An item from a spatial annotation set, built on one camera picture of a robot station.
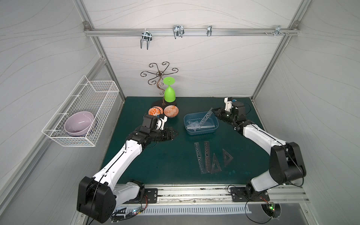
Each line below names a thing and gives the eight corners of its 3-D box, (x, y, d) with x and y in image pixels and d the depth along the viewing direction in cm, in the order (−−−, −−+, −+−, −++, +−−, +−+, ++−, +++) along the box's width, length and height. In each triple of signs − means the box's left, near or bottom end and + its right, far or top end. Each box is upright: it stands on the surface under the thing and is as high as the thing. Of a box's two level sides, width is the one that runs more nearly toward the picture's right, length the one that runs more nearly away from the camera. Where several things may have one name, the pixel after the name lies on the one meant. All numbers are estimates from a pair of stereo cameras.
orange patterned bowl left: (148, 116, 108) (148, 112, 105) (150, 109, 113) (149, 106, 110) (162, 116, 108) (162, 112, 105) (163, 109, 113) (163, 106, 110)
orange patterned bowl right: (171, 122, 110) (171, 116, 104) (164, 114, 115) (163, 108, 109) (180, 116, 113) (180, 110, 108) (173, 108, 119) (172, 102, 113)
